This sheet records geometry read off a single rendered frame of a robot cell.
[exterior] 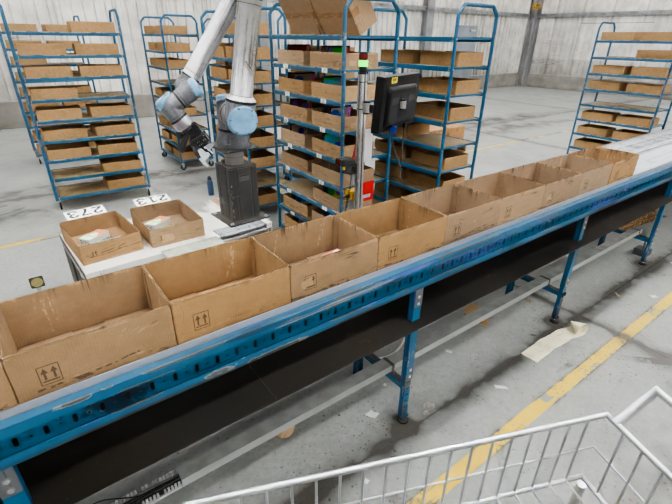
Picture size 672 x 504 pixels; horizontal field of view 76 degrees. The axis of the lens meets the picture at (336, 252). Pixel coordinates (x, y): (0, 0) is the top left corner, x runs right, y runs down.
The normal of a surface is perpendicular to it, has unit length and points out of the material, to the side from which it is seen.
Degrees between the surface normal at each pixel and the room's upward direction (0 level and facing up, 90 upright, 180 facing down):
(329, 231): 90
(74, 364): 91
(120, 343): 90
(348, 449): 0
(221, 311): 91
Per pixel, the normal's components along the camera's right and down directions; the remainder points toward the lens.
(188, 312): 0.58, 0.37
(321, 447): 0.01, -0.89
